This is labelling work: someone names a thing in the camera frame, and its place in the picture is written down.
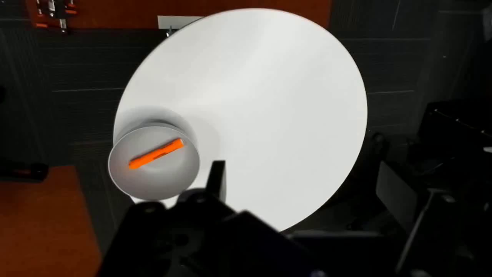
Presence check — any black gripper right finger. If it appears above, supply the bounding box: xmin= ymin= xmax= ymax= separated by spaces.
xmin=203 ymin=158 xmax=229 ymax=200

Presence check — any black clamp orange handle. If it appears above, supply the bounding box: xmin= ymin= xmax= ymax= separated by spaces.
xmin=32 ymin=0 xmax=58 ymax=30
xmin=57 ymin=0 xmax=80 ymax=35

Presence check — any orange carrot stick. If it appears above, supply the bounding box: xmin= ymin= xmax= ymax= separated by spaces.
xmin=128 ymin=137 xmax=186 ymax=172

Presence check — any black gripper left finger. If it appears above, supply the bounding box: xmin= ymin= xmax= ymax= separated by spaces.
xmin=128 ymin=200 xmax=166 ymax=218

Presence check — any grey bowl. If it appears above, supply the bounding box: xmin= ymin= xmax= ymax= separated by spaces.
xmin=106 ymin=120 xmax=200 ymax=201

